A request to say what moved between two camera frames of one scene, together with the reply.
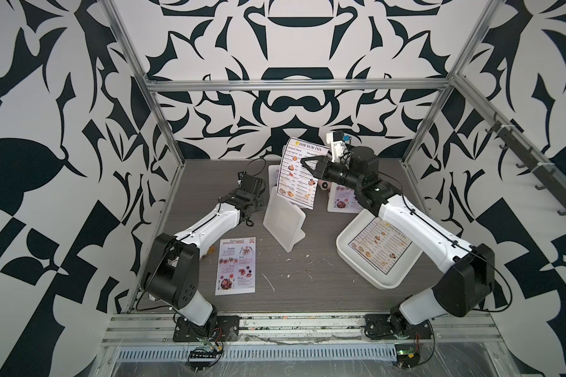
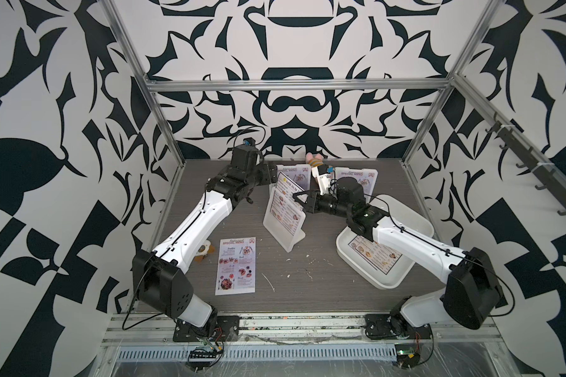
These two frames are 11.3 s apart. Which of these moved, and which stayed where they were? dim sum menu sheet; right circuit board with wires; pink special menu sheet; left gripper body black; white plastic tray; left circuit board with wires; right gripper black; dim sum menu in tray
Moved: left gripper body black; right gripper black; dim sum menu sheet
Stayed: white plastic tray; dim sum menu in tray; right circuit board with wires; pink special menu sheet; left circuit board with wires
